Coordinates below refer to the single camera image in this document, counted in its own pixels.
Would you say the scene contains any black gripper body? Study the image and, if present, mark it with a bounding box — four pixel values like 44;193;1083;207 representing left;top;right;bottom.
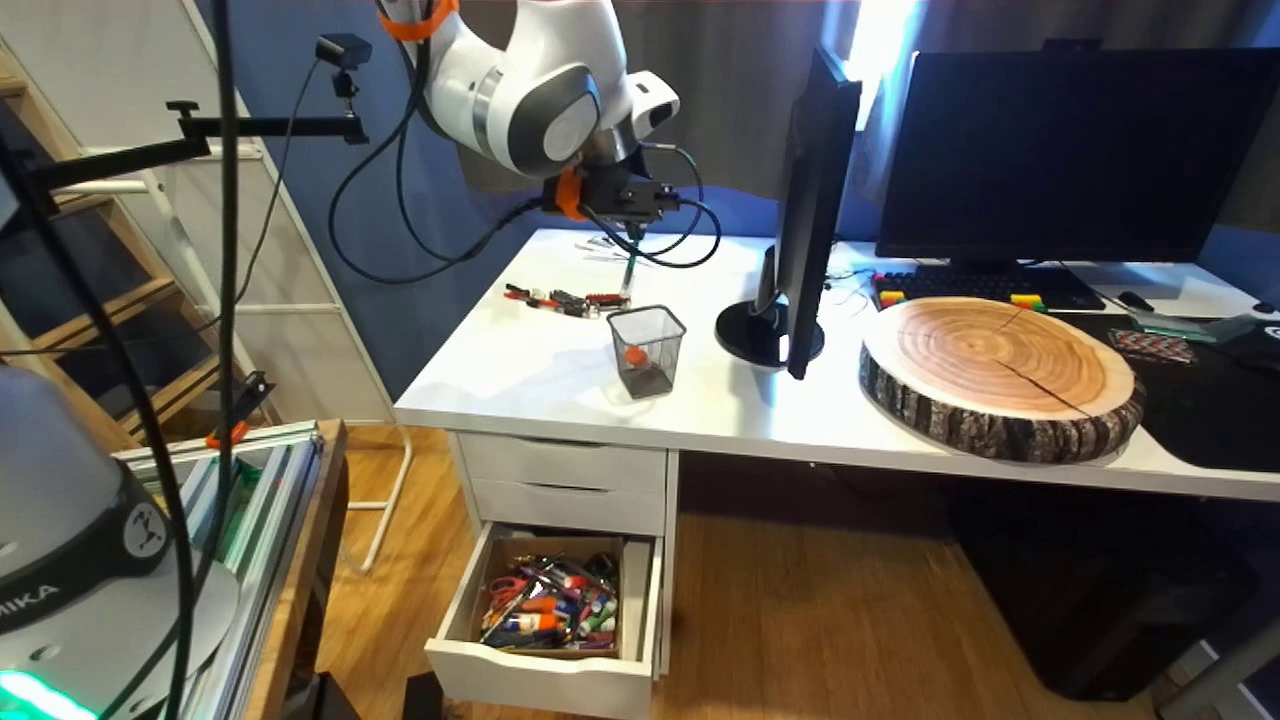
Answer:
580;164;677;222

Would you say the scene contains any metal mesh stationery holder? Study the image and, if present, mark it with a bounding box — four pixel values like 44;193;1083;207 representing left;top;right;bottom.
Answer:
610;303;685;398

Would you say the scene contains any orange capped glue stick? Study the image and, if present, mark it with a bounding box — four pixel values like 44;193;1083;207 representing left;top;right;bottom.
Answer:
626;343;653;373

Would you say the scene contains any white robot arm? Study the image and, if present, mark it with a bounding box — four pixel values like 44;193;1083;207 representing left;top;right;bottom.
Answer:
376;0;681;222

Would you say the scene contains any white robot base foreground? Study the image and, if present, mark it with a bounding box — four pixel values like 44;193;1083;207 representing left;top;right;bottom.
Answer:
0;369;182;720

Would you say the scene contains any red pocket knife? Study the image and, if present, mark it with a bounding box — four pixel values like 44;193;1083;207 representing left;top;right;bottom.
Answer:
587;293;631;306

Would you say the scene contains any orange black pen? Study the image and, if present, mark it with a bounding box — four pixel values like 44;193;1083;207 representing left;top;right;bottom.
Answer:
506;282;544;306

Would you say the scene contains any closed white drawer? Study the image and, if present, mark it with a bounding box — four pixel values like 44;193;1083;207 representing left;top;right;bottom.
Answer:
455;437;670;537

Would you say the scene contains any black keyboard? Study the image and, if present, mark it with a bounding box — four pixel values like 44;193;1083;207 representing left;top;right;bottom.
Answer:
874;262;1099;306

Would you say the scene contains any wood slice cushion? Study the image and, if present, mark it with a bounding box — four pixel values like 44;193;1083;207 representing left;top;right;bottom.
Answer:
859;296;1146;464

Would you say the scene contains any open white drawer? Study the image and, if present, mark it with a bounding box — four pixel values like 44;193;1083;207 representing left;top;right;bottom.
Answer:
424;523;665;720

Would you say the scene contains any wooden shelf ladder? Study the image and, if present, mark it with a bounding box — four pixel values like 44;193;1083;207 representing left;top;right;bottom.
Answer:
0;44;220;448

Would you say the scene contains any black mouse pad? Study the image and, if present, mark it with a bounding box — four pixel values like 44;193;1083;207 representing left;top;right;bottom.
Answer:
1078;316;1280;470

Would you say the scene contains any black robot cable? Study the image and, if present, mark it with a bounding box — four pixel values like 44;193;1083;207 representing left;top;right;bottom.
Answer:
324;52;730;293

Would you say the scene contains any camera on black boom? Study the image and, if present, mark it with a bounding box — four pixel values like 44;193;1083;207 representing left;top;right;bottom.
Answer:
24;33;373;195

